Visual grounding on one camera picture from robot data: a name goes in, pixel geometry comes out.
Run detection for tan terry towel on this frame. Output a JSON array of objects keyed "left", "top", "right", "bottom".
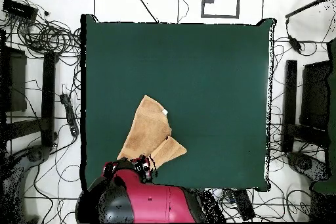
[{"left": 116, "top": 95, "right": 188, "bottom": 169}]

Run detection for dark green table cloth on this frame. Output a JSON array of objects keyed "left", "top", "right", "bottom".
[{"left": 80, "top": 13, "right": 276, "bottom": 192}]

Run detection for black tripod base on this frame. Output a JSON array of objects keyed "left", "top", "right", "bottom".
[
  {"left": 286, "top": 151, "right": 331, "bottom": 183},
  {"left": 5, "top": 145, "right": 52, "bottom": 175}
]

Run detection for black flat panel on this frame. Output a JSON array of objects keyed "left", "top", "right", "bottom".
[
  {"left": 0, "top": 46, "right": 28, "bottom": 113},
  {"left": 299, "top": 60, "right": 331, "bottom": 130}
]

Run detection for black power strip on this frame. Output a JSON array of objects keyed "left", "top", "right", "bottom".
[{"left": 59, "top": 93, "right": 80, "bottom": 137}]

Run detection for black pole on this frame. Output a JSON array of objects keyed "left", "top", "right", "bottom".
[{"left": 285, "top": 0, "right": 336, "bottom": 20}]

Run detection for black oblong box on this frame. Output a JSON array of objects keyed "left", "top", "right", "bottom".
[{"left": 233, "top": 189, "right": 256, "bottom": 221}]

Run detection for black stand frame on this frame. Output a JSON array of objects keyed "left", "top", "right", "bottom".
[
  {"left": 282, "top": 59, "right": 330, "bottom": 154},
  {"left": 2, "top": 51, "right": 57, "bottom": 148}
]

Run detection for tangled black cable bundle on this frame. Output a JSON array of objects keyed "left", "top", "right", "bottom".
[{"left": 15, "top": 16, "right": 82, "bottom": 59}]

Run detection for black power adapter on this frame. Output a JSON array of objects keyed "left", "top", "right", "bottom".
[{"left": 287, "top": 35, "right": 303, "bottom": 54}]

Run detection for black electronics box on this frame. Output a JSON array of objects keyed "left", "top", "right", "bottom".
[{"left": 2, "top": 0, "right": 39, "bottom": 22}]

